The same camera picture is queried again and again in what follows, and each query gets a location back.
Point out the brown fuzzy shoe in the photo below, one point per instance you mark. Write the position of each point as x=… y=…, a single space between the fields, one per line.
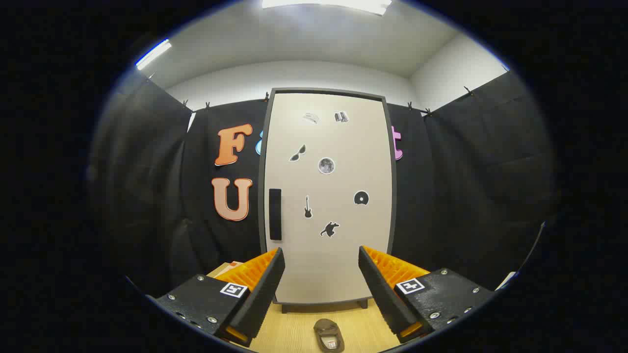
x=327 y=331

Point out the black backdrop cloth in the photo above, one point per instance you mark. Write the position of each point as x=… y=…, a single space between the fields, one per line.
x=466 y=196

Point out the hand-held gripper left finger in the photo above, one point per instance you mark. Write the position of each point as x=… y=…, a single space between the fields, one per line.
x=262 y=294

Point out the beige shoe cabinet door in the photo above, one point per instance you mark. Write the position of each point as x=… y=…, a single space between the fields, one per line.
x=343 y=147

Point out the orange cover book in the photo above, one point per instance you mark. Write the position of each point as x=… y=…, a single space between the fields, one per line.
x=226 y=269

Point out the dark grey shoe cabinet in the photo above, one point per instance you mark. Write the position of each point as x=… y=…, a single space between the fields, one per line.
x=261 y=206

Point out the narrow ceiling light strip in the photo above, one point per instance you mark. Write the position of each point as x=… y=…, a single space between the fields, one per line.
x=153 y=54

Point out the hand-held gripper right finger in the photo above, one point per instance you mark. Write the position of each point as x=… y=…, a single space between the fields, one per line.
x=380 y=294

